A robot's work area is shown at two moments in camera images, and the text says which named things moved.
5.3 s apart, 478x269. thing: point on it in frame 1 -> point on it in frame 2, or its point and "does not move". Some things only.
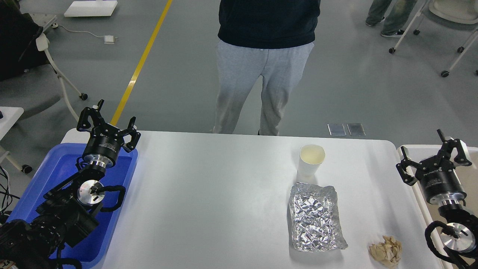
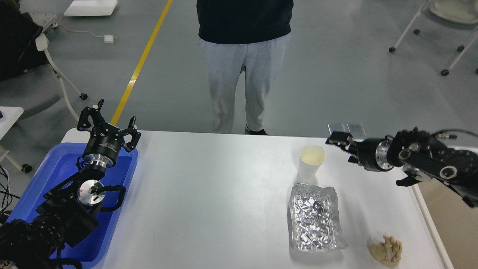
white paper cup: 311,156 does not move
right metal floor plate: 356,129 does not move
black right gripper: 437,175 -> 375,154
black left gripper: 104,144 does not move
